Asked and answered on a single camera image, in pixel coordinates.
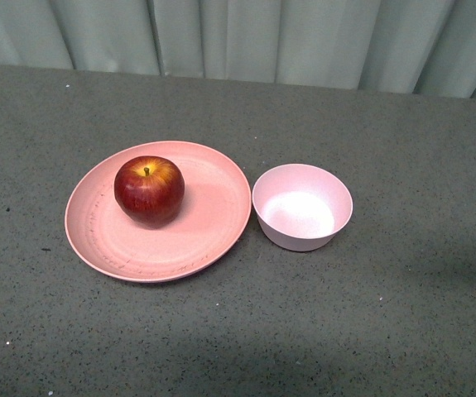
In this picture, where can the pink plate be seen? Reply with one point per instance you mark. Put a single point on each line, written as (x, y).
(213, 216)

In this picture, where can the white curtain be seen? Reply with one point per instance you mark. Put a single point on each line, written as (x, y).
(424, 47)

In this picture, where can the light pink bowl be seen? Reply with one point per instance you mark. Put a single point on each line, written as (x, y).
(301, 207)

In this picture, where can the red apple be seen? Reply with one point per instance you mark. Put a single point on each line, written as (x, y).
(149, 189)

